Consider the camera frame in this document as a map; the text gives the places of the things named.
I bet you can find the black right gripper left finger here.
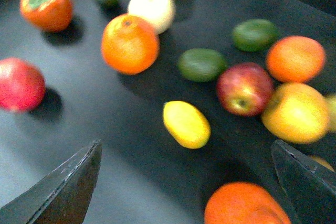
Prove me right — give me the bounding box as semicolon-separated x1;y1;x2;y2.
1;140;102;223

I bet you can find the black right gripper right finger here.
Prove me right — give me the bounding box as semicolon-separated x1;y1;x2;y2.
271;140;335;223

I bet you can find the yellow lemon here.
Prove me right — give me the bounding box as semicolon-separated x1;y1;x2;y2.
163;101;211;149

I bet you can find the orange fruit at bottom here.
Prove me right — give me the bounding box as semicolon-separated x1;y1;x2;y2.
204;182;291;223

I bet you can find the yellow orange apple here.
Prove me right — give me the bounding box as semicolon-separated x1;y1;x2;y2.
261;82;330;144

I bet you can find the red pomegranate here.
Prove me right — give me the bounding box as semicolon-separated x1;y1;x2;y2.
1;57;46;113

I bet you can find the red apple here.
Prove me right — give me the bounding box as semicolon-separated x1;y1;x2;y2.
216;62;275;116

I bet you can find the small orange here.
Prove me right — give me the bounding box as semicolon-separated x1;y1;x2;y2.
266;36;327;83

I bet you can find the green lime back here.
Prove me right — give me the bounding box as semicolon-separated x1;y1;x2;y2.
232;19;279;52

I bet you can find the green lime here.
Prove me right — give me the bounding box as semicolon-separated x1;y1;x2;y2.
177;48;228;82
232;19;279;52

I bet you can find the large orange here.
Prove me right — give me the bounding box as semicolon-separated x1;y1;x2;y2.
101;14;160;75

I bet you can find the green lime front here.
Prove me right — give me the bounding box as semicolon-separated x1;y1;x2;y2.
177;48;228;82

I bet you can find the black fruit tray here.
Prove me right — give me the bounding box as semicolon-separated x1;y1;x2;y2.
1;0;335;223

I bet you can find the orange persimmon with green leaf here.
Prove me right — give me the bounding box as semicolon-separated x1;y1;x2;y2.
19;0;73;33

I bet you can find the white pear with stem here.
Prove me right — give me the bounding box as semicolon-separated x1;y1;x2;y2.
128;0;176;35

